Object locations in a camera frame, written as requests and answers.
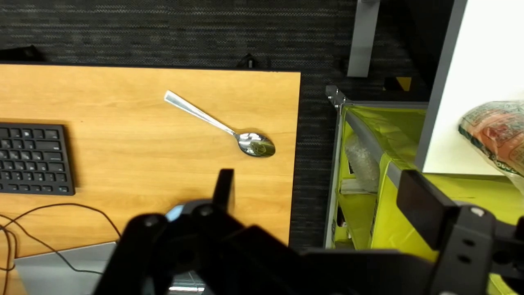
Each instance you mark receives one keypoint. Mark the yellow fabric shelf unit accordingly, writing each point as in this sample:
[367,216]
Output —
[482,249]

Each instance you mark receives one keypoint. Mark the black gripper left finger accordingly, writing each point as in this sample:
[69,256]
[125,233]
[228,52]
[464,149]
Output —
[223,193]

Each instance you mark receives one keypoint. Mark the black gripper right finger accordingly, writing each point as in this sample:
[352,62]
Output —
[424,206]

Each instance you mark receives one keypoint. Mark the silver metal spoon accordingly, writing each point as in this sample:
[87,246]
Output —
[251,143]

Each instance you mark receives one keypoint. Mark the plastic wrapped package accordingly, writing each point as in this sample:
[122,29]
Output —
[497,129]

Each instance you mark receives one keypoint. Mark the white side table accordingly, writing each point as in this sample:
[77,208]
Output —
[482,59]

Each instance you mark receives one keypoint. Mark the black keyboard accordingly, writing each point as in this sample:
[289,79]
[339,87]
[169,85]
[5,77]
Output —
[35,159]

